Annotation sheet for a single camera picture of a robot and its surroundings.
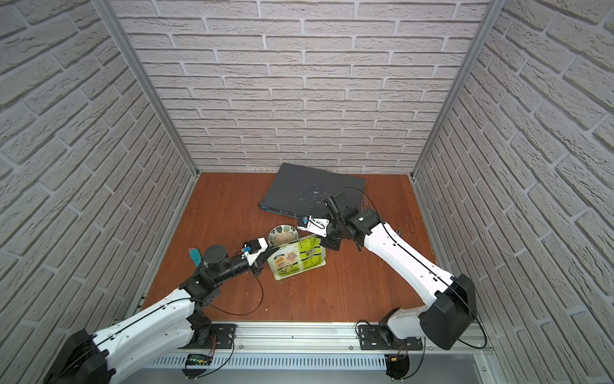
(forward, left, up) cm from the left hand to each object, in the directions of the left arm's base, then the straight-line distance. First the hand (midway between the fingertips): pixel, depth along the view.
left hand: (274, 239), depth 75 cm
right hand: (+2, -14, 0) cm, 14 cm away
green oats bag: (-3, -7, -8) cm, 11 cm away
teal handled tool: (+3, +33, -19) cm, 38 cm away
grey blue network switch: (+33, -6, -14) cm, 37 cm away
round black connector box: (-32, -38, -18) cm, 53 cm away
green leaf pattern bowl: (+11, 0, -16) cm, 19 cm away
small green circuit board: (-30, +23, -22) cm, 44 cm away
